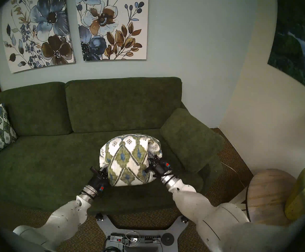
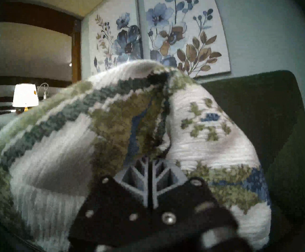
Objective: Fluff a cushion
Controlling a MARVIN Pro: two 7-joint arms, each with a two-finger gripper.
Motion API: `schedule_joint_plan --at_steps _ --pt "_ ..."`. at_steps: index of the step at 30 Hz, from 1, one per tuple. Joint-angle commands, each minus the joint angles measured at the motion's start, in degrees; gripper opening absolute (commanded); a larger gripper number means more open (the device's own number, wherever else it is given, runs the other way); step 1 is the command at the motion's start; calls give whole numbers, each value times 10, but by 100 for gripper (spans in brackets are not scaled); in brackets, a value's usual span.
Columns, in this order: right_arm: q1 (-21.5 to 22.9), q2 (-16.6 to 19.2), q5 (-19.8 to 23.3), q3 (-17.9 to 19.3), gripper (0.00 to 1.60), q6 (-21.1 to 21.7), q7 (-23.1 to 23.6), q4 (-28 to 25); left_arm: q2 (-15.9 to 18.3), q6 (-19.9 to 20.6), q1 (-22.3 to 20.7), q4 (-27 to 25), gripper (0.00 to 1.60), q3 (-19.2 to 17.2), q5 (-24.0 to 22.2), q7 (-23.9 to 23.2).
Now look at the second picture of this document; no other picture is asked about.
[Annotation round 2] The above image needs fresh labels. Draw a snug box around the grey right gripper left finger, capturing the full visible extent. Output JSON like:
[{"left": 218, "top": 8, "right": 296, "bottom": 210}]
[{"left": 68, "top": 157, "right": 153, "bottom": 244}]

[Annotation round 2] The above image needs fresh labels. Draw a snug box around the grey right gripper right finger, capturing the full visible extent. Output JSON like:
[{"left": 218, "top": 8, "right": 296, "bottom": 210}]
[{"left": 152, "top": 159, "right": 237, "bottom": 233}]

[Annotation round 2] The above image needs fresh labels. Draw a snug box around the green white patterned cushion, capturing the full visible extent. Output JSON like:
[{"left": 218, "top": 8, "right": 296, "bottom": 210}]
[{"left": 0, "top": 59, "right": 272, "bottom": 252}]

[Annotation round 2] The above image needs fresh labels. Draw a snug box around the dark green fabric sofa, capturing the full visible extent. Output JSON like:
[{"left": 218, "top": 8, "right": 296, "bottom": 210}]
[{"left": 200, "top": 70, "right": 305, "bottom": 252}]

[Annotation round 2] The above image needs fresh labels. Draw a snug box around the metal arc hanging lamp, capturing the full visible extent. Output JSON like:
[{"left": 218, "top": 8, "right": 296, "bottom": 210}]
[{"left": 36, "top": 83, "right": 49, "bottom": 99}]

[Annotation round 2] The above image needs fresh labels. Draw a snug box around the white shade table lamp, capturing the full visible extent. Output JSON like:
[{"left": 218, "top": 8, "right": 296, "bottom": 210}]
[{"left": 12, "top": 83, "right": 40, "bottom": 115}]

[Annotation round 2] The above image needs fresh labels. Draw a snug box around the floral canvas with blue flowers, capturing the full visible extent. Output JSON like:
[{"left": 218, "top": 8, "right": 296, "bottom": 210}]
[{"left": 88, "top": 0, "right": 144, "bottom": 76}]

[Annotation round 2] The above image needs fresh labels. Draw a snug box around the floral canvas with brown leaves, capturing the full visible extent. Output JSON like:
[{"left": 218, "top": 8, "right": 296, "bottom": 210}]
[{"left": 142, "top": 0, "right": 231, "bottom": 78}]

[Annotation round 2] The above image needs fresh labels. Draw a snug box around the dark wooden door frame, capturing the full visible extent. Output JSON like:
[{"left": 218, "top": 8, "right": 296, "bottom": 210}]
[{"left": 0, "top": 2, "right": 82, "bottom": 84}]

